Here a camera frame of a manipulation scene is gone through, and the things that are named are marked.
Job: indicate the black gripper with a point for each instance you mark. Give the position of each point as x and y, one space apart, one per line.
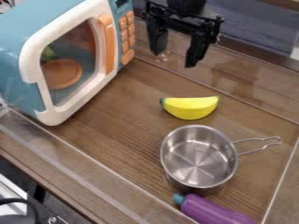
183 16

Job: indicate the yellow toy banana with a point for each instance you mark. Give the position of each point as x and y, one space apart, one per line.
190 108

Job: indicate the silver metal pot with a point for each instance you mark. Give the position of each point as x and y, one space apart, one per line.
199 157

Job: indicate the blue toy microwave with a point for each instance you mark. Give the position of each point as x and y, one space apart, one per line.
91 31

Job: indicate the orange microwave turntable plate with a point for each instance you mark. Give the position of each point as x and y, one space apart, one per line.
62 73

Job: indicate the purple toy eggplant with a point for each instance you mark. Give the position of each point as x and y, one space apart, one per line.
207 212

